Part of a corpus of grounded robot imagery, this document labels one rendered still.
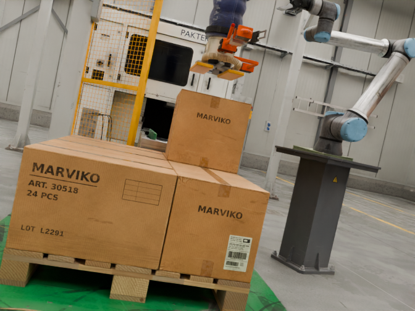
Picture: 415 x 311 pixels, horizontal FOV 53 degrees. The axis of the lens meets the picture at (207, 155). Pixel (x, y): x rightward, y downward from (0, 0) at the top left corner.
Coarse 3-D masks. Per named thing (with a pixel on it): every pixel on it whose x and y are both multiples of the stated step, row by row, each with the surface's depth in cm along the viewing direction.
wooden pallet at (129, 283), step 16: (16, 256) 160; (32, 256) 161; (48, 256) 162; (64, 256) 163; (0, 272) 159; (16, 272) 160; (32, 272) 172; (112, 272) 166; (128, 272) 168; (144, 272) 169; (160, 272) 170; (112, 288) 167; (128, 288) 168; (144, 288) 169; (224, 288) 175; (240, 288) 176; (224, 304) 175; (240, 304) 177
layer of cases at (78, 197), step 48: (48, 144) 179; (96, 144) 232; (48, 192) 160; (96, 192) 163; (144, 192) 166; (192, 192) 169; (240, 192) 172; (48, 240) 161; (96, 240) 164; (144, 240) 168; (192, 240) 171; (240, 240) 174
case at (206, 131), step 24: (192, 96) 226; (216, 96) 228; (192, 120) 227; (216, 120) 229; (240, 120) 231; (168, 144) 258; (192, 144) 228; (216, 144) 230; (240, 144) 232; (216, 168) 231
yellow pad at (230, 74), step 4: (224, 72) 253; (228, 72) 243; (232, 72) 243; (236, 72) 243; (240, 72) 244; (220, 76) 265; (224, 76) 262; (228, 76) 258; (232, 76) 254; (236, 76) 251; (240, 76) 247
